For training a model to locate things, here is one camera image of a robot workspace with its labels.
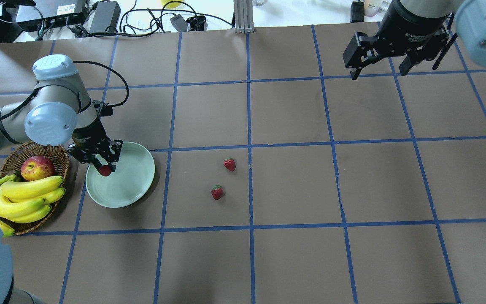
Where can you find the brown wicker basket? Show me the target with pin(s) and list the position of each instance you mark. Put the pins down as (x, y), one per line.
(13, 159)

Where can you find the red strawberry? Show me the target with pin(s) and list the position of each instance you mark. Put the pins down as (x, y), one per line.
(104, 170)
(217, 192)
(229, 164)

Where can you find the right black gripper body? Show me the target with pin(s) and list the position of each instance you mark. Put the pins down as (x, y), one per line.
(414, 25)

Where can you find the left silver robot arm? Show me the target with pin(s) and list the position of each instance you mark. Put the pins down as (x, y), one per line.
(58, 111)

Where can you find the black power adapter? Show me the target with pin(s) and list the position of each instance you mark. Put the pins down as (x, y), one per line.
(105, 17)

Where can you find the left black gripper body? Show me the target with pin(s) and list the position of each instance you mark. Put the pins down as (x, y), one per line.
(87, 138)

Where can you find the red apple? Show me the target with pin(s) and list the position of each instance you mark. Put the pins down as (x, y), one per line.
(36, 168)

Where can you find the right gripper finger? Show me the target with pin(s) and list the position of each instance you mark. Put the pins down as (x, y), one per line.
(413, 57)
(358, 54)

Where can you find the aluminium frame post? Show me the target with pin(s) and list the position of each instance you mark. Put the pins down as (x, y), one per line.
(243, 14)

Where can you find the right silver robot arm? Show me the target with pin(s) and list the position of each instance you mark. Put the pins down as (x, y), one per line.
(419, 30)

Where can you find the light green plate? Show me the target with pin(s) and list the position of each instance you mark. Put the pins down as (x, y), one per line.
(132, 178)

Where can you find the yellow banana bunch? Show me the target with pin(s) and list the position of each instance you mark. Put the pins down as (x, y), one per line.
(25, 203)

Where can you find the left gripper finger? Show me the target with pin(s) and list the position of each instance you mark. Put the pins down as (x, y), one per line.
(112, 157)
(94, 160)

